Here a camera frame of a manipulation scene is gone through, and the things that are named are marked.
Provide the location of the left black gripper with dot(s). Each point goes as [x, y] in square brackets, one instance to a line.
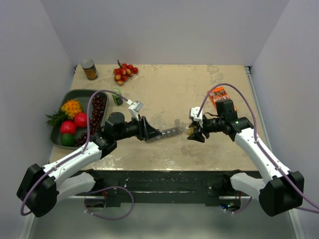
[145, 131]

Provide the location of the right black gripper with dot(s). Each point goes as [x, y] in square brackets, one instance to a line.
[197, 136]

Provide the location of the grey weekly pill organizer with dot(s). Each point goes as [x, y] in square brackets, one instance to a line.
[170, 132]

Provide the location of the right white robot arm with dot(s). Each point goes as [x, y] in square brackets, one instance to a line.
[278, 189]

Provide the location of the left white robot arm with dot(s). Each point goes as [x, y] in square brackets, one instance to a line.
[42, 187]

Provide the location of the green lid bottle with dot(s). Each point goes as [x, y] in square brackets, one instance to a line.
[117, 97]

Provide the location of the orange cardboard box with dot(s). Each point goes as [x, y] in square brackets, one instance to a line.
[218, 94]

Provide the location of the dark purple grape bunch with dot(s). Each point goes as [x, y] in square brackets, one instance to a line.
[98, 109]

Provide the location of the red cherry bunch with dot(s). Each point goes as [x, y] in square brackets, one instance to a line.
[123, 72]

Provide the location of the red toy apple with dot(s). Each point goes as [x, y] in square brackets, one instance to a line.
[81, 120]

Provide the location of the dark grey tray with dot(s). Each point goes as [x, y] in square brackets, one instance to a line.
[83, 96]

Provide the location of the green toy lime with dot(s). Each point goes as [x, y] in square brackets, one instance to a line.
[68, 140]

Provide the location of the red toy fruit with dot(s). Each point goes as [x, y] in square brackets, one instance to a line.
[68, 127]

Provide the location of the toy pineapple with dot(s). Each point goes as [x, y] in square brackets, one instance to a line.
[67, 112]

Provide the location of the tin food can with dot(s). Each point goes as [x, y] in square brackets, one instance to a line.
[89, 69]

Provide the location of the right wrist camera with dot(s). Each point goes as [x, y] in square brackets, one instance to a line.
[195, 114]

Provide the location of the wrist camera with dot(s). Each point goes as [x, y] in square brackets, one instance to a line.
[195, 114]
[134, 108]

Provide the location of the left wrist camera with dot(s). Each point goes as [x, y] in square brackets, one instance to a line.
[134, 108]

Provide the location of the black base frame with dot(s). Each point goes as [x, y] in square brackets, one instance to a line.
[161, 187]

